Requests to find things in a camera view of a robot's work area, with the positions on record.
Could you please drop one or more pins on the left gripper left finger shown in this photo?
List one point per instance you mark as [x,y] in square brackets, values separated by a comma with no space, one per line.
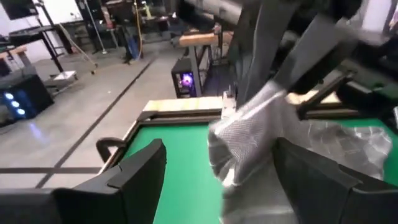
[130,199]

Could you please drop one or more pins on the grey striped towel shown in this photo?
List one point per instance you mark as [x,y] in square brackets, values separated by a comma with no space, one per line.
[255,133]

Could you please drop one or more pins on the thin white pole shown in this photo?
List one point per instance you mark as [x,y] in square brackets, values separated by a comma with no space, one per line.
[94,28]

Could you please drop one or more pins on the grey plaid towel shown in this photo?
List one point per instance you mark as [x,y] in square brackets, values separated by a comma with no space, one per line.
[351,146]

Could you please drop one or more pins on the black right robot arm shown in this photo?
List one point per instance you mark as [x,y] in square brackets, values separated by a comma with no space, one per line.
[379,65]

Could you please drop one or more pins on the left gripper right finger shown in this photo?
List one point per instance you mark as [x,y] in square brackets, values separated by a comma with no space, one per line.
[326,199]

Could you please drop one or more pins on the long wooden pole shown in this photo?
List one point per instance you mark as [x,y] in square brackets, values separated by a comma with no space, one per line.
[77,49]

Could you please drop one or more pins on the black stand white base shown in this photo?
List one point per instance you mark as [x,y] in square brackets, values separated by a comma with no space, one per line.
[63,79]

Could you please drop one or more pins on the black background cart table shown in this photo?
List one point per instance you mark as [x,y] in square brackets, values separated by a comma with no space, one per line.
[31,32]

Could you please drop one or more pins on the green table mat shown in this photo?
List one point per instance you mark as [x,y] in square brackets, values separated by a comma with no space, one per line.
[186,174]

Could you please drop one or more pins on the black background screen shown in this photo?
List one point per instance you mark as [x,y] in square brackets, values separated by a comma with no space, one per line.
[21,8]

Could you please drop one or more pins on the wooden background table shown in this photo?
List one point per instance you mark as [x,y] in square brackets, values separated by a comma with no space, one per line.
[199,39]

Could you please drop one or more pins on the black computer purple light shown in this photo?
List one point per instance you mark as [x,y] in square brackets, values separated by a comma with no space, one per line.
[186,81]

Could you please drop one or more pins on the black computer blue lights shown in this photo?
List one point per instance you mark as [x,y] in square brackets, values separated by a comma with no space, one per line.
[25,99]

